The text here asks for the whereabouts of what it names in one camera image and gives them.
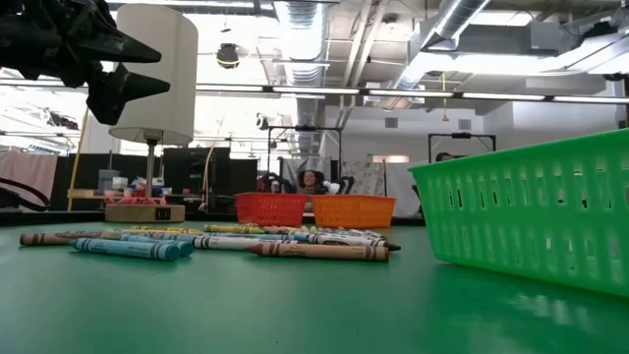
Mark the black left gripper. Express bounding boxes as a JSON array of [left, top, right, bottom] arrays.
[[0, 0, 171, 125]]

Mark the red plastic basket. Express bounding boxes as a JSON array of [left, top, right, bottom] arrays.
[[234, 191, 310, 228]]

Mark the translucent storage box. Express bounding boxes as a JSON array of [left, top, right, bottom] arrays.
[[97, 169, 122, 194]]

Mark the pink cloth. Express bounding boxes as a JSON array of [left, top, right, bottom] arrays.
[[0, 149, 59, 207]]

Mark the wooden lamp base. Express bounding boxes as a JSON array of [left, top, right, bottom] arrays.
[[104, 203, 187, 224]]

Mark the black partition panel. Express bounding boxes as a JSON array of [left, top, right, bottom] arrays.
[[161, 146, 259, 213]]

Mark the person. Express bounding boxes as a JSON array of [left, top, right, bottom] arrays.
[[293, 169, 328, 197]]

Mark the white background robot gripper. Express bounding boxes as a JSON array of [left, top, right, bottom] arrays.
[[321, 175, 356, 196]]

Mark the patterned white cloth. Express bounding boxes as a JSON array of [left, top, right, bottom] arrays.
[[342, 160, 387, 197]]

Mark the orange plastic basket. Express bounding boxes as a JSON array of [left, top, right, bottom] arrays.
[[310, 194, 397, 230]]

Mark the yellow ceiling pendant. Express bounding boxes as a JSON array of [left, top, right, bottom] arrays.
[[440, 72, 451, 123]]

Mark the green plastic basket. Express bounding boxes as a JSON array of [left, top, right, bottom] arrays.
[[408, 128, 629, 299]]

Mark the black cable loop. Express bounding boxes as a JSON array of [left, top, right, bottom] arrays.
[[0, 176, 52, 211]]

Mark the black table frame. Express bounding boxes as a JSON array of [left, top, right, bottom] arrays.
[[0, 209, 429, 228]]

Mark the black metal frame stand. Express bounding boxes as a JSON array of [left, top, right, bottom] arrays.
[[428, 131, 497, 164], [266, 125, 344, 194]]

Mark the ceiling light rail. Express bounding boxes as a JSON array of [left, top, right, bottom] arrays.
[[196, 83, 629, 105]]

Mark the grey rectangular air duct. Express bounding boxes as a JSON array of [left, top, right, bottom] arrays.
[[471, 22, 581, 56]]

